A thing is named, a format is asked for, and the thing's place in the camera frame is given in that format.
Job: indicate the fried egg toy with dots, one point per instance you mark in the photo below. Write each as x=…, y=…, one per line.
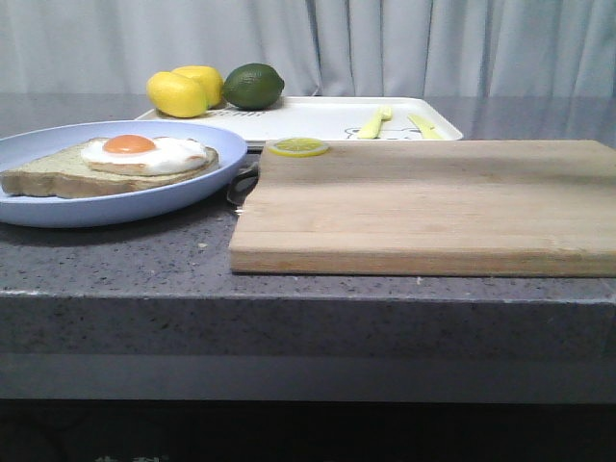
x=138, y=155

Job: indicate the bread slice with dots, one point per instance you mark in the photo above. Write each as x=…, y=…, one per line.
x=64, y=174

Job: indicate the light blue round plate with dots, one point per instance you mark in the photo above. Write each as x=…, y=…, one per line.
x=54, y=212

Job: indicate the white rectangular tray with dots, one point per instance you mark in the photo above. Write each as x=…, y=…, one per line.
x=328, y=119

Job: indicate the yellow lemon slice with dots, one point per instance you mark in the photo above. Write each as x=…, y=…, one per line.
x=297, y=147

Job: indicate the yellow plastic fork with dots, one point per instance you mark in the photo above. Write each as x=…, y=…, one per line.
x=371, y=129

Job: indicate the green lime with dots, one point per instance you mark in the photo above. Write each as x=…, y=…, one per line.
x=253, y=86

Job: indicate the yellow plastic knife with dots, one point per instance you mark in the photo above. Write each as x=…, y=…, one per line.
x=425, y=126

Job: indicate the wooden cutting board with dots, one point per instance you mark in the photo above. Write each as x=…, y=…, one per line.
x=450, y=208

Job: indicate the rear yellow lemon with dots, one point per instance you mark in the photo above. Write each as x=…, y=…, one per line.
x=207, y=76

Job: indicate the grey white curtain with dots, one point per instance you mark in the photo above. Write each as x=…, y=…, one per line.
x=353, y=48

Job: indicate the front yellow lemon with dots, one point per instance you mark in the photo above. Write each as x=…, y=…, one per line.
x=176, y=95

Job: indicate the metal cutting board handle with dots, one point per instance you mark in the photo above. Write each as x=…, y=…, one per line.
x=243, y=184

